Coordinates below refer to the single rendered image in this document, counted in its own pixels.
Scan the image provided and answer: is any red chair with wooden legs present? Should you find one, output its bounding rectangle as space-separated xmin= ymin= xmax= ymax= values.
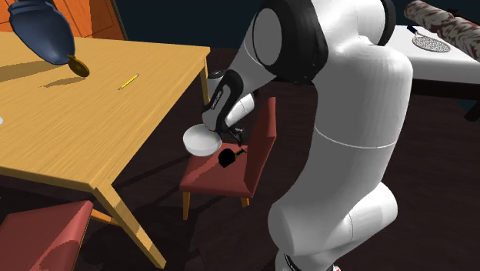
xmin=178 ymin=96 xmax=278 ymax=222
xmin=0 ymin=199 xmax=95 ymax=271

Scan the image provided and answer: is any white table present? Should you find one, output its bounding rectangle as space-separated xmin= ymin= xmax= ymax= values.
xmin=385 ymin=24 xmax=480 ymax=123

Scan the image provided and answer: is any yellow pencil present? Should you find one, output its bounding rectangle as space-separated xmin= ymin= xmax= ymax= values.
xmin=118 ymin=72 xmax=141 ymax=92

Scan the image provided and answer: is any red and beige patterned roll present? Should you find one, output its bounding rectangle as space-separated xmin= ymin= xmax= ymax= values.
xmin=403 ymin=0 xmax=480 ymax=63

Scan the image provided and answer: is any metal mesh skimmer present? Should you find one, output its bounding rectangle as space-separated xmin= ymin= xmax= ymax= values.
xmin=406 ymin=25 xmax=452 ymax=53

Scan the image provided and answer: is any orange wooden cabinet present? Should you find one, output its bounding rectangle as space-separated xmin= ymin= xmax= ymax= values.
xmin=0 ymin=0 xmax=128 ymax=42

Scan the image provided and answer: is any white bowl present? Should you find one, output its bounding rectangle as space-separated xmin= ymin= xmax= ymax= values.
xmin=182 ymin=123 xmax=223 ymax=158

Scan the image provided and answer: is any black and yellow tape measure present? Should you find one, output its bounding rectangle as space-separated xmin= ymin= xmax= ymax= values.
xmin=218 ymin=147 xmax=248 ymax=169

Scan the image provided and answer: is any brown round disc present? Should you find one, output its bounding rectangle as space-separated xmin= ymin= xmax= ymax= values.
xmin=67 ymin=54 xmax=91 ymax=79

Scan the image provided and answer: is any wooden table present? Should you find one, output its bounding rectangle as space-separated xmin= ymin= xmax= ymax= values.
xmin=0 ymin=31 xmax=212 ymax=270

